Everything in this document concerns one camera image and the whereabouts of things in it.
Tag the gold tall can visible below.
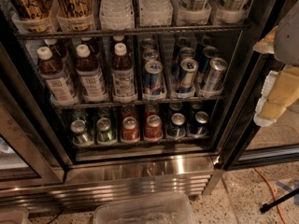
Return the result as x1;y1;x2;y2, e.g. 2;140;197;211
10;0;53;32
57;0;93;32

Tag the energy drink can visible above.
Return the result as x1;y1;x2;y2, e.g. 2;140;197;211
143;61;166;100
171;58;198;99
198;57;227;97

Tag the right green soda can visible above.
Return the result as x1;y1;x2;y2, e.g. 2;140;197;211
96;118;117;145

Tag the fridge glass door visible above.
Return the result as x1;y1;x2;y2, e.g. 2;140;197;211
216;0;299;170

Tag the right gold tall can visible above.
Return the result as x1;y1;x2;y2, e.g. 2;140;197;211
57;0;93;32

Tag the left red soda can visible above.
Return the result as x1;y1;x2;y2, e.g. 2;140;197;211
121;117;140;143

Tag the left clear water bottle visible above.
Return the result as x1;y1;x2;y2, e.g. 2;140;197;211
99;0;135;31

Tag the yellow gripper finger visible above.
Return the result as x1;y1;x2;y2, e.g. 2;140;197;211
253;65;299;127
253;26;277;54

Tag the orange cable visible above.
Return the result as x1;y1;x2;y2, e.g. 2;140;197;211
253;167;288;224

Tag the red soda can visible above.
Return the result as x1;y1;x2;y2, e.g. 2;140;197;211
145;115;163;139
121;117;140;143

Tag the left blue soda can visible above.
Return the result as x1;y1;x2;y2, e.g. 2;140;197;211
167;113;186;139

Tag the green soda can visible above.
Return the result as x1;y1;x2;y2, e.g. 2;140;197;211
96;118;117;145
70;119;93;147

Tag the green label bottle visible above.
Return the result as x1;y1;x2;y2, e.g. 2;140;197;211
209;0;250;25
172;0;211;25

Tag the left green soda can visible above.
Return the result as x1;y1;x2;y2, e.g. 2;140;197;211
70;119;93;147

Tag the tea bottle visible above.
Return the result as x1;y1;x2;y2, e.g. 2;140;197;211
37;47;78;105
112;43;136;103
76;44;108;103

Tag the black stand leg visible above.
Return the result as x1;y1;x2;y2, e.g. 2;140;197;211
260;188;299;213

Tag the right clear water bottle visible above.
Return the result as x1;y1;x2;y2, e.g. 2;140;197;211
138;0;173;27

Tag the blue soda can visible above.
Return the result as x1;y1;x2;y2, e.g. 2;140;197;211
167;113;186;139
189;111;209;136

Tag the right green label bottle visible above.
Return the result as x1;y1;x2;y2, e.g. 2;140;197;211
209;0;250;25

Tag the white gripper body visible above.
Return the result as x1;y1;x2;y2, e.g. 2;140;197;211
274;1;299;65

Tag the right red soda can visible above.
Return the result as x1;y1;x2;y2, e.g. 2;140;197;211
145;115;163;139

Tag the clear plastic bin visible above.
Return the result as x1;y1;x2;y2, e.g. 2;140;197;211
93;192;195;224

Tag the left green label bottle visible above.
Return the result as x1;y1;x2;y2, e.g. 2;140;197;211
172;0;211;25

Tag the right blue soda can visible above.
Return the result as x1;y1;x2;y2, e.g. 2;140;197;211
189;111;209;136

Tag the front middle energy drink can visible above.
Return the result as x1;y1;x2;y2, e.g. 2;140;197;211
171;58;198;99

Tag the clear water bottle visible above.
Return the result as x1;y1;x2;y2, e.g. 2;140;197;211
138;0;173;27
99;0;135;31

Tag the front right energy drink can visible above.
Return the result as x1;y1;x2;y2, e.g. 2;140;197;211
198;57;227;97

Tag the left gold tall can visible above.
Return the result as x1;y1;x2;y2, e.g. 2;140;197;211
10;0;53;32

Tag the front left energy drink can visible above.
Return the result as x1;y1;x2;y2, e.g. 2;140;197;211
143;61;166;100

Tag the stainless steel fridge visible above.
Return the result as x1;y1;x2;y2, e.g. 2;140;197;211
0;0;299;213

